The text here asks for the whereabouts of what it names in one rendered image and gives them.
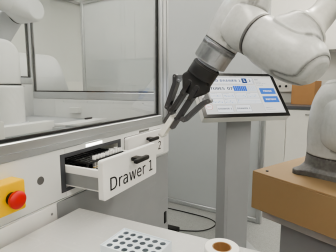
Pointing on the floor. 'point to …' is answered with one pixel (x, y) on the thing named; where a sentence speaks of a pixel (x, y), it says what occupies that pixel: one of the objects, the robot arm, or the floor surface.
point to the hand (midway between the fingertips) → (168, 125)
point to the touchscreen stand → (233, 182)
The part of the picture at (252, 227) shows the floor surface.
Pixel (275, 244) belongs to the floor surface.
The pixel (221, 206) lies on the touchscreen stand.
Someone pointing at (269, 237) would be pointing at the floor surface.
